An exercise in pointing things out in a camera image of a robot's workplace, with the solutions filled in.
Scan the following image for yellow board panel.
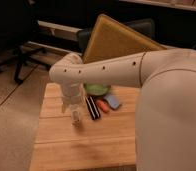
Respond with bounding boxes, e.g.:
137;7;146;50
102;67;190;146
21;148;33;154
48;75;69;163
83;14;164;63

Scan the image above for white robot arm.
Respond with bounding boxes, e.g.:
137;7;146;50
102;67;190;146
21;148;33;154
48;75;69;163
49;48;196;171

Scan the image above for orange carrot toy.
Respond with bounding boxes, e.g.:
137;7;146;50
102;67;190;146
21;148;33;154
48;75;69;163
96;100;109;113

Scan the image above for blue sponge block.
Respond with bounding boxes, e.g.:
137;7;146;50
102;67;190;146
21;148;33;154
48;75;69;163
104;94;121;110

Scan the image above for green bowl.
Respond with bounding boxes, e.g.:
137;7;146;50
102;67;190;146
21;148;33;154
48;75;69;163
84;84;110;96

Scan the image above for black office chair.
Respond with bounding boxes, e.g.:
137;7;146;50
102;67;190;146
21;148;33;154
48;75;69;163
0;0;50;84

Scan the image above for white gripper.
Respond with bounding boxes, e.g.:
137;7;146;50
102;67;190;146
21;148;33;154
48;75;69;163
60;84;83;125

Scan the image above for black striped rectangular block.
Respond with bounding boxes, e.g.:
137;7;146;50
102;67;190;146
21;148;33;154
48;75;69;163
86;97;100;120

